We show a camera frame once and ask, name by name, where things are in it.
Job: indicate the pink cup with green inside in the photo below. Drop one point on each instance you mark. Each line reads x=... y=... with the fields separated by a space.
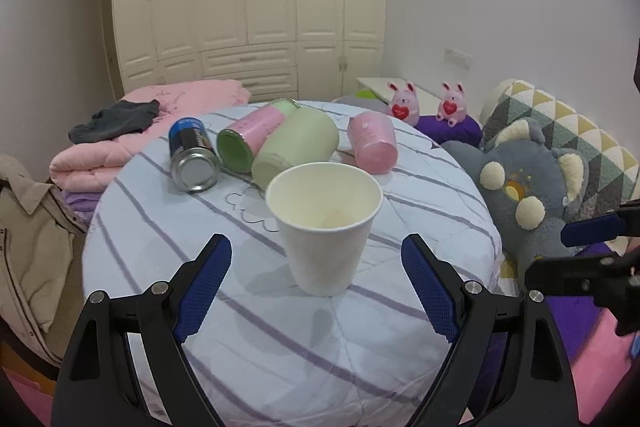
x=250 y=129

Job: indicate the purple folded blanket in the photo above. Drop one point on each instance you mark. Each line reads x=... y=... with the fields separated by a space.
x=80 y=204

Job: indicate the blue metal can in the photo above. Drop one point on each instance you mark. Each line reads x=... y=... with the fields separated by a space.
x=192 y=157

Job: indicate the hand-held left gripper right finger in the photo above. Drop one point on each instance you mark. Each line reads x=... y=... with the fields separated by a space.
x=425 y=287

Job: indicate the white wall socket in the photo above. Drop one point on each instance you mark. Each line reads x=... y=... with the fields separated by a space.
x=458 y=57

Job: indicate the purple cushion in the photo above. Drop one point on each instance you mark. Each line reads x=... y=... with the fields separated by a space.
x=450 y=132

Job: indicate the beige jacket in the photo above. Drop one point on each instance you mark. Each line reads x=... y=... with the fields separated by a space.
x=30 y=247

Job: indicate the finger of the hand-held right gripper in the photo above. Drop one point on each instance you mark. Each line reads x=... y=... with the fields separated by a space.
x=590 y=229
x=565 y=274

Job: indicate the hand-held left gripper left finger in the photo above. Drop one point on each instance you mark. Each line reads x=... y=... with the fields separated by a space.
x=207 y=279

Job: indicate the white paper cup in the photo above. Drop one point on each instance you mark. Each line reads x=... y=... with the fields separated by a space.
x=325 y=232

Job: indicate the pink bunny plush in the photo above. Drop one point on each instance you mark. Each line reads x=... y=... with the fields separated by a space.
x=404 y=104
x=451 y=104

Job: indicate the grey koala plush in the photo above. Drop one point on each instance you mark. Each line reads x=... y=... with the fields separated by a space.
x=530 y=187

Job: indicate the pink blanket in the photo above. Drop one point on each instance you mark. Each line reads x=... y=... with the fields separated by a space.
x=200 y=99

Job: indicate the dark grey cloth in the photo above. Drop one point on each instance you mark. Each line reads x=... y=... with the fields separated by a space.
x=117 y=122

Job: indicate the light green cup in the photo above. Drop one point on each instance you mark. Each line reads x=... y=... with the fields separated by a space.
x=300 y=139

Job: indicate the triangle pattern pillow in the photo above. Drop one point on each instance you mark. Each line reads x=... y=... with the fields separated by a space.
x=575 y=122

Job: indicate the pink floor mat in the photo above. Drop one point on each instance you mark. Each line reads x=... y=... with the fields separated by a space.
x=600 y=367

